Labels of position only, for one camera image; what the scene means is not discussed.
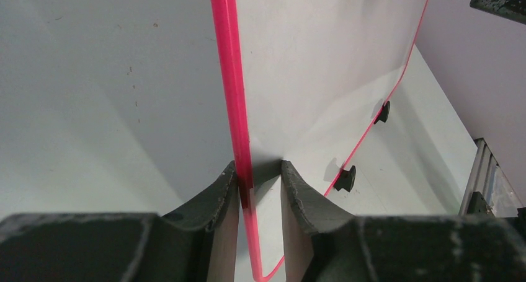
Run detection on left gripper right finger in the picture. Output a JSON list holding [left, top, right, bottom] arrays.
[[281, 161, 355, 234]]

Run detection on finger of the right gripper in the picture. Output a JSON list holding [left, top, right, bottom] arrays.
[[470, 0, 525, 24]]

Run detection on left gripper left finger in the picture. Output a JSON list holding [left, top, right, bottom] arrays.
[[163, 161, 238, 232]]

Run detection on pink framed whiteboard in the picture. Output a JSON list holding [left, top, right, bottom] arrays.
[[211, 0, 428, 281]]

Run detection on left whiteboard stand foot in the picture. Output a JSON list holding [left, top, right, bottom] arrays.
[[333, 165, 357, 193]]

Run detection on whiteboard stand foot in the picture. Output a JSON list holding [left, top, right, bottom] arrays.
[[333, 165, 357, 193], [373, 101, 390, 125]]

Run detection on right whiteboard stand foot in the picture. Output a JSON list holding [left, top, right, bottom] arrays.
[[373, 101, 390, 125]]

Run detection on aluminium frame front rail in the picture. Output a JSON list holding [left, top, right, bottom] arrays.
[[459, 138, 524, 218]]

